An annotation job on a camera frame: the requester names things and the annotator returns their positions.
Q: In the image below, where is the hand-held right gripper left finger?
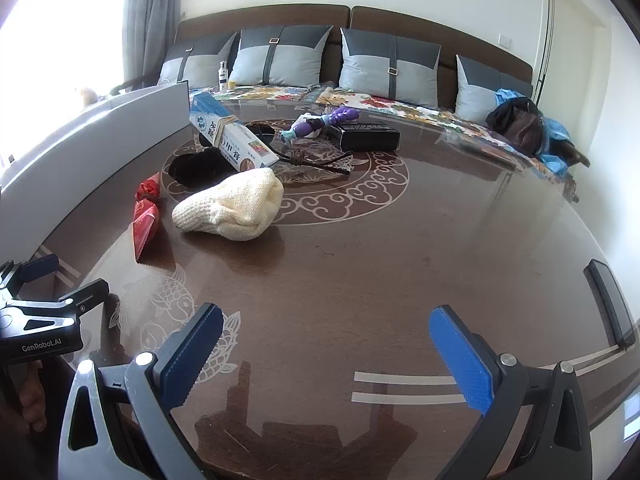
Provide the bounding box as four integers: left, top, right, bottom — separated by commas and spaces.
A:
60, 302, 224, 480

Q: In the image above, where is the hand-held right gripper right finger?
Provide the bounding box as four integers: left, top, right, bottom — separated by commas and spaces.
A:
429, 305, 593, 480

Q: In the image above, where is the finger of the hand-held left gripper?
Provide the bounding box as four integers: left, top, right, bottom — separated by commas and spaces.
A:
11, 254, 60, 292
60, 280, 110, 323

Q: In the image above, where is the purple toy figure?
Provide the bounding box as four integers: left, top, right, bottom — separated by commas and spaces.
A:
280, 106, 360, 143

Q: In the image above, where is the brown patterned wooden desktop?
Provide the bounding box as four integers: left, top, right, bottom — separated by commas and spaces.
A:
30, 97, 628, 480

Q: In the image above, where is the person's left hand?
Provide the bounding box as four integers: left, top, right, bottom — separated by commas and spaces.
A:
19, 357, 49, 433

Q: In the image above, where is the red packet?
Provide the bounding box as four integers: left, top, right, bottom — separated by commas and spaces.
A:
131, 171, 162, 262

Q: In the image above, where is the cream knit hat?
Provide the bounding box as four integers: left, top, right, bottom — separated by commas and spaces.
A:
171, 167, 285, 242

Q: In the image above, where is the white storage box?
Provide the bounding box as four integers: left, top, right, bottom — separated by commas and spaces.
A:
0, 82, 191, 243

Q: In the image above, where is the black smartphone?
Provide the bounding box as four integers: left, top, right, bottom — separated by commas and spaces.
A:
583, 258, 636, 351

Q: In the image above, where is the black furry cloth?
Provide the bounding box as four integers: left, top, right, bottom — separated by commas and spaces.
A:
164, 147, 228, 189

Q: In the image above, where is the white and blue toothpaste box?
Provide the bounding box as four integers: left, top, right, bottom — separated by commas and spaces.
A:
189, 91, 281, 172

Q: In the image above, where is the clear plastic bag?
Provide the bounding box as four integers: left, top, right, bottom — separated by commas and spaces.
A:
440, 120, 532, 162

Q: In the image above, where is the black round band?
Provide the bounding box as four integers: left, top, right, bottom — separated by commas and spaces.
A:
245, 121, 278, 149

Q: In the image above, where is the dark brown leather item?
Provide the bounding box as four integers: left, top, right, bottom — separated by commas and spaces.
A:
550, 140, 592, 169

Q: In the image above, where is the brown handbag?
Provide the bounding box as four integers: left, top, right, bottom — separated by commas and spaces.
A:
502, 110, 544, 154

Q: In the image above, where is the black rectangular box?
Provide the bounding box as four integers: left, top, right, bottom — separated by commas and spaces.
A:
327, 121, 402, 153

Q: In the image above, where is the blue cloth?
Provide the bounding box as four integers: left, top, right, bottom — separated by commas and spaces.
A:
495, 87, 573, 176

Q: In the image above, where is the floral blanket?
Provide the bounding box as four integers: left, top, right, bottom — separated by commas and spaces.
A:
187, 82, 571, 177

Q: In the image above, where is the dark bag on sofa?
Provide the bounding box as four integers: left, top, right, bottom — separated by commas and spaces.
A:
486, 96, 541, 136

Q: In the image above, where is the grey two-tone pillow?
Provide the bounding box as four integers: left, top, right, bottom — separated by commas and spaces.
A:
337, 27, 442, 108
227, 25, 335, 88
157, 32, 240, 92
454, 55, 533, 123

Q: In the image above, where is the grey curtain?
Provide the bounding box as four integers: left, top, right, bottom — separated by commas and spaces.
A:
122, 0, 183, 92

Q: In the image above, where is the white door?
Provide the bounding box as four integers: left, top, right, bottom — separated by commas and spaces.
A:
532, 0, 613, 111

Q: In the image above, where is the brown sofa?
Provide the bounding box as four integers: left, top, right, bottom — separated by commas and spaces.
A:
175, 4, 534, 111

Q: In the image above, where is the black cord with knot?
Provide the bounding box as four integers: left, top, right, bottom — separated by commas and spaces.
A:
272, 147, 353, 176

